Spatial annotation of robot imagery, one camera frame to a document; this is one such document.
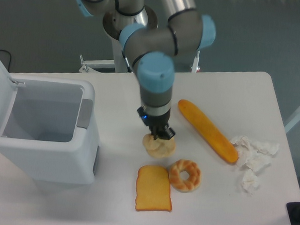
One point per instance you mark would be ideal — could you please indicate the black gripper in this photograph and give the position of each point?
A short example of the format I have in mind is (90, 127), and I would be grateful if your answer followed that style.
(158, 125)

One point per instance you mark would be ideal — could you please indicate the round pale bread bun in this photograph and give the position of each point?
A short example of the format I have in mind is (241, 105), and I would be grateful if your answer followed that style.
(159, 148)

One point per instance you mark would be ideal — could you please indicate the orange toast slice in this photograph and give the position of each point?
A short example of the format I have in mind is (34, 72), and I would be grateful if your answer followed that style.
(153, 189)

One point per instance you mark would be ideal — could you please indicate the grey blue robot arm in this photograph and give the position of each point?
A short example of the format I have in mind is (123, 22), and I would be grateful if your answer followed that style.
(149, 51)

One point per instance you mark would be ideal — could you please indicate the long orange baguette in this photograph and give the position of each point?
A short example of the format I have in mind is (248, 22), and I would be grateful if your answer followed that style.
(206, 128)

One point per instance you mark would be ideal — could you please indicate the crumpled white tissue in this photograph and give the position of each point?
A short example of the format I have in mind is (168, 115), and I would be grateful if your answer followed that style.
(253, 157)

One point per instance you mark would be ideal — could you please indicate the white open trash bin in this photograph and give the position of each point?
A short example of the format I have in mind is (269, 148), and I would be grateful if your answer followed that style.
(48, 128)

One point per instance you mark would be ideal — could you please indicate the black device at table edge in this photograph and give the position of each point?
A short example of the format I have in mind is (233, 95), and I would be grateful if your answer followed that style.
(293, 210)

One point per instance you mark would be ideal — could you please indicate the braided ring bread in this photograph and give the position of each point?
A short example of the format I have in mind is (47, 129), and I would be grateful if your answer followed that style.
(185, 175)

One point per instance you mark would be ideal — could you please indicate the white clamp post with red base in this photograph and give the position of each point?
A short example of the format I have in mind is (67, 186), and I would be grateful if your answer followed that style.
(195, 66)

